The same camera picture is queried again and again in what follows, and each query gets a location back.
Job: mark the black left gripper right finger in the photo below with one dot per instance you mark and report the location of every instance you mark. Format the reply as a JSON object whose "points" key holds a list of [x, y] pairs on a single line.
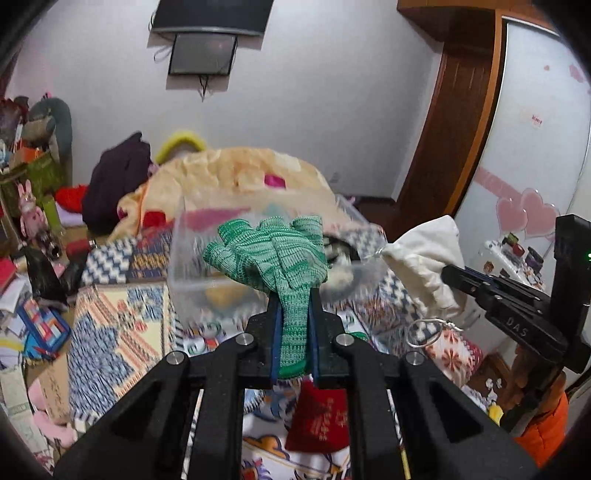
{"points": [[406, 418]]}

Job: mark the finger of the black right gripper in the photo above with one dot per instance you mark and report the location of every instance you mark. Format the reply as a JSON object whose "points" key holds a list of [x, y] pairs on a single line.
{"points": [[472, 282], [527, 328]]}

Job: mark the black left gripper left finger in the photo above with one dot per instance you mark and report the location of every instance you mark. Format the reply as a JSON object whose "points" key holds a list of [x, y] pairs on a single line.
{"points": [[183, 419]]}

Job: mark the white drawstring pouch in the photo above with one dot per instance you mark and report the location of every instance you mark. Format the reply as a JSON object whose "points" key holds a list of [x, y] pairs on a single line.
{"points": [[418, 258]]}

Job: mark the red velvet drawstring pouch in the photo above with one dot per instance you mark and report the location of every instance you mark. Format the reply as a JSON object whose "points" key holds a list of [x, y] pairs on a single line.
{"points": [[320, 424]]}

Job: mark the green knitted glove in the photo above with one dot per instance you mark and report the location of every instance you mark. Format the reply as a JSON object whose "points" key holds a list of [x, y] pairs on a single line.
{"points": [[281, 257]]}

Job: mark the orange sleeve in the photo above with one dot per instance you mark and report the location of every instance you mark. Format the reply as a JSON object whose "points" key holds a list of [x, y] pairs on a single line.
{"points": [[545, 433]]}

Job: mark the patterned colourful tablecloth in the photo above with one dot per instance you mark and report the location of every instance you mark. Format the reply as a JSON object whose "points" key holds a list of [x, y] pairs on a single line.
{"points": [[124, 325]]}

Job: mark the clear plastic storage bin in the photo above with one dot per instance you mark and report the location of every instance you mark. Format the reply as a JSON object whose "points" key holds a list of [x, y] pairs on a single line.
{"points": [[206, 300]]}

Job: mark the pink bunny plush toy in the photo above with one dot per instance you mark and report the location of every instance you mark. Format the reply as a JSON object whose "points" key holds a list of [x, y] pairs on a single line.
{"points": [[32, 219]]}

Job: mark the peach fleece blanket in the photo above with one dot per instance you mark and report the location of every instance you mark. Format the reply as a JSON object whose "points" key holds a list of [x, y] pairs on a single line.
{"points": [[236, 177]]}

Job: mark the dark purple garment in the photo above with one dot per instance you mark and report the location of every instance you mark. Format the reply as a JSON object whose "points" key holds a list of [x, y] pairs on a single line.
{"points": [[120, 170]]}

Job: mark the yellow hat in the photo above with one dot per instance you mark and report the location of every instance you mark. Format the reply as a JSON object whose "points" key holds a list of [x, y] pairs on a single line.
{"points": [[179, 142]]}

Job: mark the grey green plush toy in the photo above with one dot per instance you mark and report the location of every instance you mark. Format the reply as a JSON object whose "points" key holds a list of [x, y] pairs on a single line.
{"points": [[49, 126]]}

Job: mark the brown wooden door frame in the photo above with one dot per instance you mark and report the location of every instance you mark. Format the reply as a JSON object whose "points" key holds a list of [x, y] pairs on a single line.
{"points": [[462, 105]]}

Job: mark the wall mounted black monitor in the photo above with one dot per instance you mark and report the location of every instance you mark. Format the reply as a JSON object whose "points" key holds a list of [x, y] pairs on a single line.
{"points": [[205, 33]]}

